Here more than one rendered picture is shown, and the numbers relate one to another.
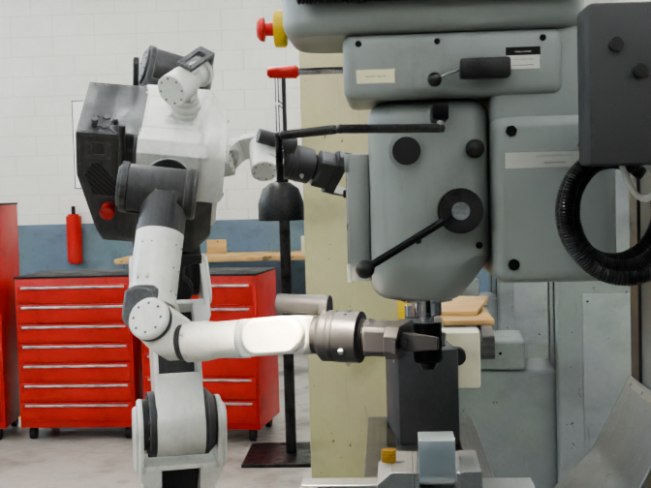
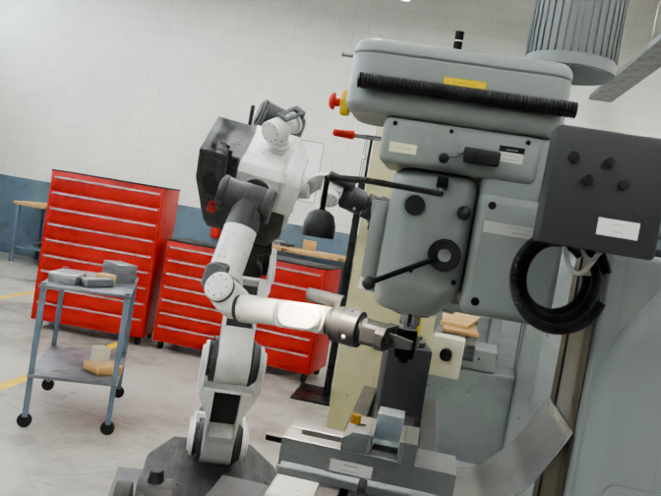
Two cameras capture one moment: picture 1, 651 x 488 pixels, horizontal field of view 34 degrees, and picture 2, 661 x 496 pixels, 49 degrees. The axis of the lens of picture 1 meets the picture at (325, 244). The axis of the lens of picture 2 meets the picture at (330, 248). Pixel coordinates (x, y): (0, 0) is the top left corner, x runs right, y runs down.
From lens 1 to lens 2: 13 cm
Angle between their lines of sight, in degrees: 5
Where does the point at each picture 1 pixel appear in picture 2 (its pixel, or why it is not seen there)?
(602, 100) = (556, 196)
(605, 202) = (551, 270)
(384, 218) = (390, 249)
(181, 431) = (232, 367)
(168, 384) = (230, 334)
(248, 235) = (332, 242)
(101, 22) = (263, 81)
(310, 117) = (376, 169)
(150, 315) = (219, 283)
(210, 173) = (285, 195)
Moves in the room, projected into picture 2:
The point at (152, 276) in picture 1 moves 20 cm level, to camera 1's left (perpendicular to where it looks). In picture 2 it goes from (227, 257) to (153, 244)
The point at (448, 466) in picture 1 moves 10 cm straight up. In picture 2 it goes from (395, 435) to (403, 386)
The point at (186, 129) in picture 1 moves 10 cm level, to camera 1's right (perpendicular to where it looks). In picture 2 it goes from (275, 160) to (309, 166)
